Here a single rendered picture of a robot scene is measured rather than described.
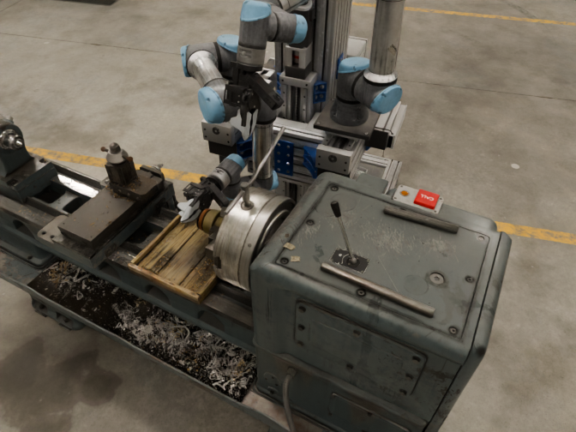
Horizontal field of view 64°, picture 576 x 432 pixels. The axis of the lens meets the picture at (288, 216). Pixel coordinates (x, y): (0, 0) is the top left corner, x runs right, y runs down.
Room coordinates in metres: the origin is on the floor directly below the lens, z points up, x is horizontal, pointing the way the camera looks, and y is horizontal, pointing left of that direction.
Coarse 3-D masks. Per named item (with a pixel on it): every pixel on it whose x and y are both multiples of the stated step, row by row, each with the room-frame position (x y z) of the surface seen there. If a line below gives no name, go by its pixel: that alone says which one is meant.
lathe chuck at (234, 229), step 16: (256, 192) 1.03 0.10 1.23; (272, 192) 1.06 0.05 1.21; (240, 208) 0.96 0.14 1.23; (256, 208) 0.95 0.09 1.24; (224, 224) 0.92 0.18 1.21; (240, 224) 0.91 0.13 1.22; (224, 240) 0.88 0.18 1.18; (240, 240) 0.87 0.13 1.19; (224, 256) 0.86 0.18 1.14; (240, 256) 0.84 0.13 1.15; (224, 272) 0.85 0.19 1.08
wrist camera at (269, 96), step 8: (256, 72) 1.17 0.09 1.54; (248, 80) 1.14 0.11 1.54; (256, 80) 1.13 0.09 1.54; (264, 80) 1.16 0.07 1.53; (256, 88) 1.12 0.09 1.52; (264, 88) 1.12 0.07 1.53; (272, 88) 1.14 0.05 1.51; (264, 96) 1.10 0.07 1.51; (272, 96) 1.10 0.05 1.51; (272, 104) 1.09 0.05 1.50; (280, 104) 1.10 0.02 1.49
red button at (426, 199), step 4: (420, 192) 1.00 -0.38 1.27; (424, 192) 1.00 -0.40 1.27; (428, 192) 1.00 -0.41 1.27; (416, 196) 0.98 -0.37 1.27; (420, 196) 0.98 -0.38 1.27; (424, 196) 0.98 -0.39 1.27; (428, 196) 0.98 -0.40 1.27; (432, 196) 0.98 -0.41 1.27; (436, 196) 0.98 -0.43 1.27; (416, 200) 0.97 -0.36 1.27; (420, 200) 0.97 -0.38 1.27; (424, 200) 0.97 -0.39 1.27; (428, 200) 0.97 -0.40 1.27; (432, 200) 0.97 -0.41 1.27; (436, 200) 0.97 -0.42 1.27; (420, 204) 0.96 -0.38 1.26; (424, 204) 0.95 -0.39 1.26; (428, 204) 0.95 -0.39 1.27; (432, 204) 0.95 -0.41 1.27; (432, 208) 0.94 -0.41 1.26
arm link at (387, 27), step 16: (384, 0) 1.42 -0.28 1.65; (400, 0) 1.42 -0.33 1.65; (384, 16) 1.42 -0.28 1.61; (400, 16) 1.43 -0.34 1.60; (384, 32) 1.42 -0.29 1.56; (384, 48) 1.42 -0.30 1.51; (384, 64) 1.42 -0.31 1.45; (368, 80) 1.43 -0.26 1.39; (384, 80) 1.41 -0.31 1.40; (368, 96) 1.42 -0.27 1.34; (384, 96) 1.39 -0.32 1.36; (400, 96) 1.43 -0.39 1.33; (384, 112) 1.40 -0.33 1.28
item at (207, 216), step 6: (204, 210) 1.07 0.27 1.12; (210, 210) 1.07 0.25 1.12; (216, 210) 1.07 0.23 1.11; (198, 216) 1.05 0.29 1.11; (204, 216) 1.05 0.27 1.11; (210, 216) 1.04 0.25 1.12; (216, 216) 1.04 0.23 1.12; (198, 222) 1.04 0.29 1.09; (204, 222) 1.03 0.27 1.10; (210, 222) 1.02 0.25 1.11; (216, 222) 1.03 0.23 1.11; (198, 228) 1.04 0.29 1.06; (204, 228) 1.02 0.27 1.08
